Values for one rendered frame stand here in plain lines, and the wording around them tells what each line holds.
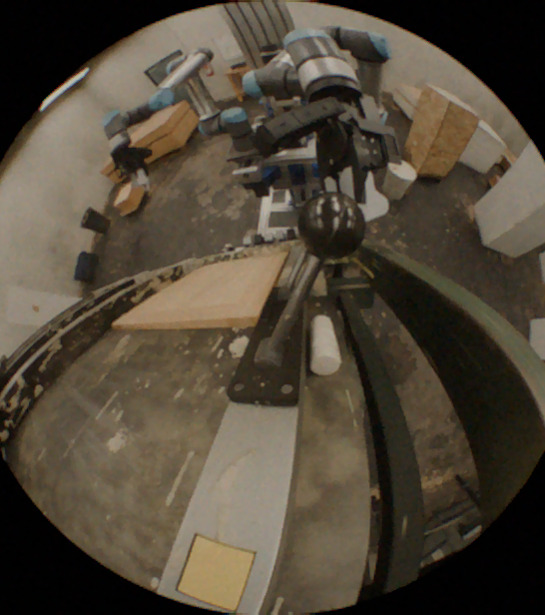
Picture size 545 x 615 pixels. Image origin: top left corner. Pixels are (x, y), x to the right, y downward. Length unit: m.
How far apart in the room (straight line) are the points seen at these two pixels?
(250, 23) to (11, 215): 5.41
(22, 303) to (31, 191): 2.81
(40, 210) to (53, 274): 1.63
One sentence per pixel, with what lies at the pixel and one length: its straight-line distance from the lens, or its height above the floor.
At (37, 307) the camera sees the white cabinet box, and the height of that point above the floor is 1.32.
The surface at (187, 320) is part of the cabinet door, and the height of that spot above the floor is 1.36.
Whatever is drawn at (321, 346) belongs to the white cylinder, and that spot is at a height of 1.45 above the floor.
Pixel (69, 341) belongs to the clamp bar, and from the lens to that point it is 0.57.
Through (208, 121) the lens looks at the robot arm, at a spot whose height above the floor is 1.26.
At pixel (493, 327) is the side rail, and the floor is 1.48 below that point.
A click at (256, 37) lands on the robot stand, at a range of 1.10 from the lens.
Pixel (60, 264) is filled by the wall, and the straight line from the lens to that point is 5.60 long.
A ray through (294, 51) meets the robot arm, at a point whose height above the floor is 1.59.
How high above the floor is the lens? 1.62
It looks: 75 degrees down
